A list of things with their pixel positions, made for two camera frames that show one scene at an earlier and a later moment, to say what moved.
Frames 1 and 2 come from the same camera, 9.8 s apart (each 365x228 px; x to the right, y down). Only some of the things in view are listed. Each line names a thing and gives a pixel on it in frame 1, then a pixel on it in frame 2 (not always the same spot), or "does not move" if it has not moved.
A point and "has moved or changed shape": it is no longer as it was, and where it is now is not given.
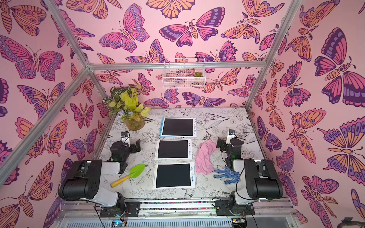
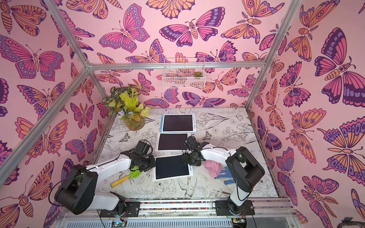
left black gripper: [134, 150] to [153, 164]
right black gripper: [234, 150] to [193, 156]
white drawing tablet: [174, 175] has moved or changed shape
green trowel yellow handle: [136, 171] does not move
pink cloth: [204, 165] has moved or changed shape
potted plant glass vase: [124, 101] does not move
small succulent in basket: [198, 74] does not move
